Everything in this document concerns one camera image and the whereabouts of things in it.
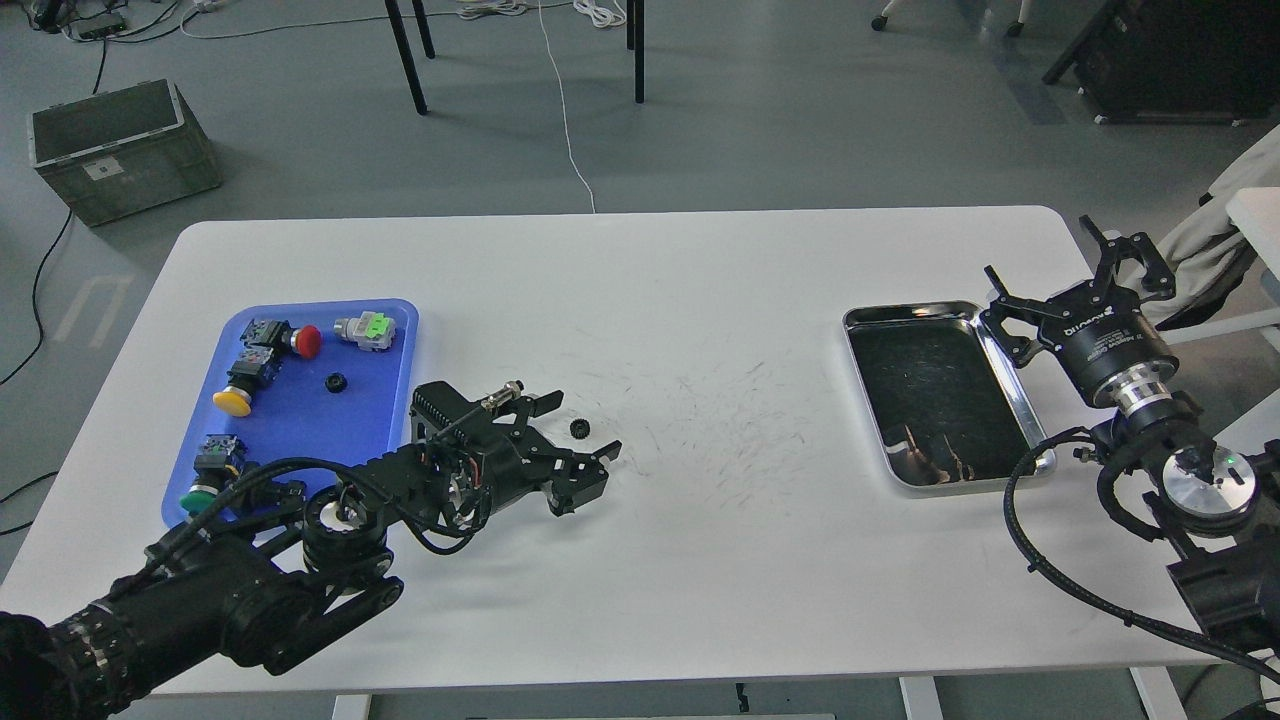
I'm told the black selector switch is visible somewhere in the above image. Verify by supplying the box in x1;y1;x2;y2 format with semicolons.
232;479;306;512

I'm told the white floor cable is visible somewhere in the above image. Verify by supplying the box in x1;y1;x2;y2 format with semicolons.
180;0;628;214

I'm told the black floor cable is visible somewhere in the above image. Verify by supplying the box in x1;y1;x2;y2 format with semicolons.
0;0;191;536

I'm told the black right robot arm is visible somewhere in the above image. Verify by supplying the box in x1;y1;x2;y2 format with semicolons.
980;217;1279;682

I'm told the green grey switch module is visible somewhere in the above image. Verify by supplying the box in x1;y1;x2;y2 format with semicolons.
332;311;397;352

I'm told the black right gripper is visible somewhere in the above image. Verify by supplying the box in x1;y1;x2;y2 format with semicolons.
980;215;1179;409

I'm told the black equipment case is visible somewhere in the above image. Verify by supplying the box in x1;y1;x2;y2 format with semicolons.
1042;1;1279;123

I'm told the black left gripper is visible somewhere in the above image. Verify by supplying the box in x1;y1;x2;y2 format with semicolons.
465;389;623;518

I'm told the green plastic crate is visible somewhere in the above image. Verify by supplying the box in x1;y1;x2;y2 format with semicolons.
27;79;223;227

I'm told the red push button switch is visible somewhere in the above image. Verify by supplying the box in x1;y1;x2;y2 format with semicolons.
239;319;323;359

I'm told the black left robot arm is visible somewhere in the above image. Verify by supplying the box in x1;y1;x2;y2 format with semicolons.
3;380;622;719

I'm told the blue plastic tray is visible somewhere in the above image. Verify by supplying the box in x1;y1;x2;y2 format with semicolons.
160;299;419;527

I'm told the silver metal tray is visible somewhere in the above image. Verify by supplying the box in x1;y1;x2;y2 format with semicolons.
842;300;1047;498

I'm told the black table leg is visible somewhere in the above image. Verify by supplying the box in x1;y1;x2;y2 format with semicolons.
383;0;436;117

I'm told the green push button switch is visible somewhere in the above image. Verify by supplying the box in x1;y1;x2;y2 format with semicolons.
179;434;247;514

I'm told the beige cloth on chair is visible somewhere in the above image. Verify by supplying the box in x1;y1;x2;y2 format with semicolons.
1143;127;1279;333

